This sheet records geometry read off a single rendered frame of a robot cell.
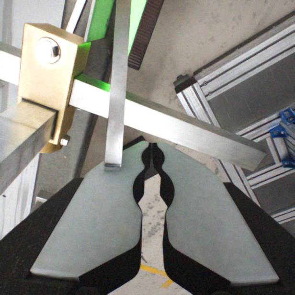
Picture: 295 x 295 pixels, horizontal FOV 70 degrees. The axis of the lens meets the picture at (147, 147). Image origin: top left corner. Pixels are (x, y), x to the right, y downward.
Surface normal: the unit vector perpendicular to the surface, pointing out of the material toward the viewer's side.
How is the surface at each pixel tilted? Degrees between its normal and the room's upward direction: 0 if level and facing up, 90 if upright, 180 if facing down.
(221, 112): 0
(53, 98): 0
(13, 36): 0
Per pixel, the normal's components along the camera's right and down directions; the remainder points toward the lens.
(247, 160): -0.01, 0.50
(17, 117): 0.37, -0.80
